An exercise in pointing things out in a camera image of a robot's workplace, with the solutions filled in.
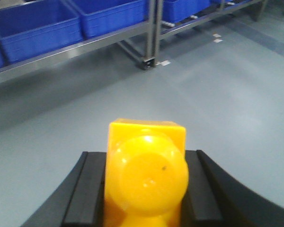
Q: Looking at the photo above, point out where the steel floor rack frame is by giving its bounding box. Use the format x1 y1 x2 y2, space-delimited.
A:
0 0 267 84

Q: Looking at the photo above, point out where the yellow toy brick block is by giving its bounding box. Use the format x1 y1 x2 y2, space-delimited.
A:
104 118 189 227

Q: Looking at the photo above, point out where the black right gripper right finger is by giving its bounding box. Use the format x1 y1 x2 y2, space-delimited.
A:
181 150 284 227

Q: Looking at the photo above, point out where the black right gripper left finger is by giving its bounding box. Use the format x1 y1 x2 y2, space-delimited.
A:
22 152 106 227

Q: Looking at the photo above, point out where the blue bin on rack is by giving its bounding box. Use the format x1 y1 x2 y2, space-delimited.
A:
68 0 147 38
162 0 210 23
0 0 82 63

